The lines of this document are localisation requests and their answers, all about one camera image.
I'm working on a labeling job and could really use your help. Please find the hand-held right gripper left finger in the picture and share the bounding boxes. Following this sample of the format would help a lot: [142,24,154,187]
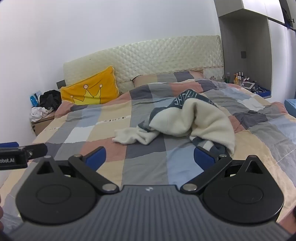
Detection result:
[35,146,120,194]

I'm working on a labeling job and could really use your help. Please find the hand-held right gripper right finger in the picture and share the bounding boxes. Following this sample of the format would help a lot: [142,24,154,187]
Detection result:
[180,146,265,194]

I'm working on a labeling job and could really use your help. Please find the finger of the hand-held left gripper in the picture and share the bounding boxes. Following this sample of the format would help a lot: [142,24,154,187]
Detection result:
[18,143,48,161]

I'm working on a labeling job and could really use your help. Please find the cream and navy sweater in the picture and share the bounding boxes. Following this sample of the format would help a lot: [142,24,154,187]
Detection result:
[112,89,236,156]

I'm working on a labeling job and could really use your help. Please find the black clothes heap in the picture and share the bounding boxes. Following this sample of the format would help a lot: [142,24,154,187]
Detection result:
[39,90,62,110]

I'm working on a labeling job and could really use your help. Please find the cardboard box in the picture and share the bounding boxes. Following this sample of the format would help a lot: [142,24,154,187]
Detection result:
[30,115,56,137]

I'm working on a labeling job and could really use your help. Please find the white crumpled garment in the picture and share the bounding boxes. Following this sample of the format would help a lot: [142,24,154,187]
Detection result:
[30,107,54,123]

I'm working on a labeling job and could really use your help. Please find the checkered patchwork duvet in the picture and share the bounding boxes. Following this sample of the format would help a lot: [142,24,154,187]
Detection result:
[0,71,296,233]

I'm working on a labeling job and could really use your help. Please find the yellow crown print pillow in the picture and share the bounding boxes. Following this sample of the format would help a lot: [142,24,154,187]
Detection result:
[60,65,120,106]

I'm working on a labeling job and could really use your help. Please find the row of cosmetic bottles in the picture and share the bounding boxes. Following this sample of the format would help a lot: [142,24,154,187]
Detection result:
[225,71,249,87]

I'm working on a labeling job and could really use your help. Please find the blue tray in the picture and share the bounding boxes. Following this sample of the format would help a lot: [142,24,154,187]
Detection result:
[252,86,271,99]

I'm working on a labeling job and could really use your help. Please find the pink pillow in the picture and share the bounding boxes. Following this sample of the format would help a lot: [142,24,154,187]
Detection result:
[132,74,162,88]

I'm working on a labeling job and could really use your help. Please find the blue box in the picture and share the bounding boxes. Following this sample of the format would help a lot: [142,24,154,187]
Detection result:
[284,98,296,116]

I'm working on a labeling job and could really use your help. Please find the cream quilted headboard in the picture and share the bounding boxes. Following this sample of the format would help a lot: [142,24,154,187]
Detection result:
[63,35,224,95]

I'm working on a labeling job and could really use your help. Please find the grey wardrobe with niche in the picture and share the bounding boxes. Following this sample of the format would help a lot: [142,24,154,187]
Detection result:
[214,0,296,105]

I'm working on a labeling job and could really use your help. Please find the black rod with blue clamp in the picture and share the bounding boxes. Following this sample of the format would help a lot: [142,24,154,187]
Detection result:
[267,0,296,32]

